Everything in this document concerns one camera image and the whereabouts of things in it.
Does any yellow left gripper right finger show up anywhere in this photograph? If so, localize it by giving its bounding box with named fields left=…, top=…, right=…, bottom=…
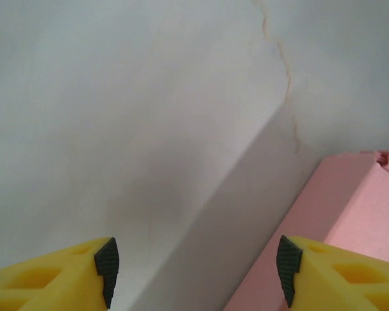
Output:
left=276, top=235, right=389, bottom=311

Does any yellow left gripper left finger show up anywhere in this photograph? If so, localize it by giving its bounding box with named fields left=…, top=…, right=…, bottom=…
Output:
left=0, top=236, right=120, bottom=311

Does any pink paper box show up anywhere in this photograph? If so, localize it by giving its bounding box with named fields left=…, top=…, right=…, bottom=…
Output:
left=223, top=150, right=389, bottom=311

